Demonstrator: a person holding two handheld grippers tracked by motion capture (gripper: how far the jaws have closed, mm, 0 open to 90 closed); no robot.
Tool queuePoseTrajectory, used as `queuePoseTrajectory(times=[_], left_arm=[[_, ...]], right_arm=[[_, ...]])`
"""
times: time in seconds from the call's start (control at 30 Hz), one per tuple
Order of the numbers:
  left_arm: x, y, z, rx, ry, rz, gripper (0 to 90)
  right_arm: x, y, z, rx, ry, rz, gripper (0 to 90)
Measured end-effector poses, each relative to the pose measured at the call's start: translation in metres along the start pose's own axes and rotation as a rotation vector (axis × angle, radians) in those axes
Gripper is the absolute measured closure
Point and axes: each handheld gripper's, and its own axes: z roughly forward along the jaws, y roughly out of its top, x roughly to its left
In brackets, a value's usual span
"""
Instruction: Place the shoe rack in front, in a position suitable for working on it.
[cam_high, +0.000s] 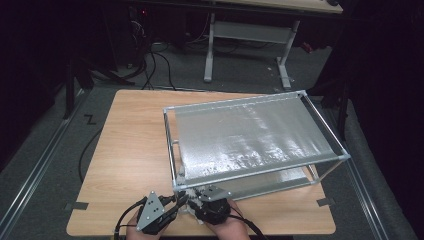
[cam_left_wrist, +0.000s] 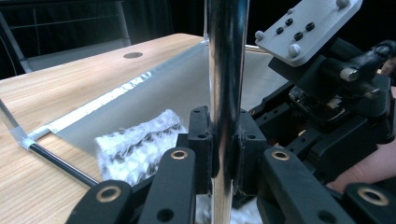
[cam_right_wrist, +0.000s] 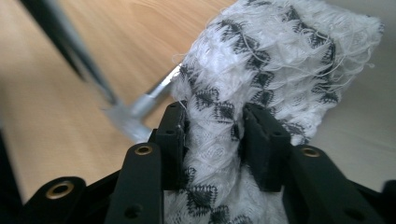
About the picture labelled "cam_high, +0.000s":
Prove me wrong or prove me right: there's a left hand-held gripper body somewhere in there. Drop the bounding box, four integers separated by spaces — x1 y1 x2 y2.
135 190 178 236

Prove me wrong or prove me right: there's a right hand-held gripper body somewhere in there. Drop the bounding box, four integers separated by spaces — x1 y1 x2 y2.
189 185 233 225

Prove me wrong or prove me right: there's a silver two-tier shelf rack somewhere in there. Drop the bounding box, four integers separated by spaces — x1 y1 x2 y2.
162 89 352 203

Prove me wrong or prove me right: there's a person's right hand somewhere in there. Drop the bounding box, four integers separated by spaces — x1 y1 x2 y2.
204 199 251 240

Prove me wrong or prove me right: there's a person's left hand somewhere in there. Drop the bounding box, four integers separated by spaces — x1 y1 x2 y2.
125 211 161 240

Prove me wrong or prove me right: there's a black metal stand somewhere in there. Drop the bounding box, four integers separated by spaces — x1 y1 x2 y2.
291 66 354 141
63 56 134 120

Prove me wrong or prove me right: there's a black computer tower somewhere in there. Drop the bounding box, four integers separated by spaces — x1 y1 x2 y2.
128 6 151 68

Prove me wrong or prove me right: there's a white-legged desk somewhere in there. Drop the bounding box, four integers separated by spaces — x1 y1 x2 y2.
199 0 344 90

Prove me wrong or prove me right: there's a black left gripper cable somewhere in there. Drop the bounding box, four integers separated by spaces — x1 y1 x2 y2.
113 196 148 240

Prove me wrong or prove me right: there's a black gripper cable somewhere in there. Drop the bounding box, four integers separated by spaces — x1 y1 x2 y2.
113 196 148 240
228 213 268 240

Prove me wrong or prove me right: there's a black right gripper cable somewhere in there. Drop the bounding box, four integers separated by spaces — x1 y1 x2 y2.
228 213 268 240

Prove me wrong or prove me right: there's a black floor cable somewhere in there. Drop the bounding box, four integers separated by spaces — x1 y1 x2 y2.
78 129 103 184

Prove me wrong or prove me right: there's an aluminium floor rail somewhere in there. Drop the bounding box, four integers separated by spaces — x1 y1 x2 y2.
324 108 389 240
0 89 89 234

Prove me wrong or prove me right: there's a bundle of black cables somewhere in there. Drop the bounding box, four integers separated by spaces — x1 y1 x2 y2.
143 41 178 91

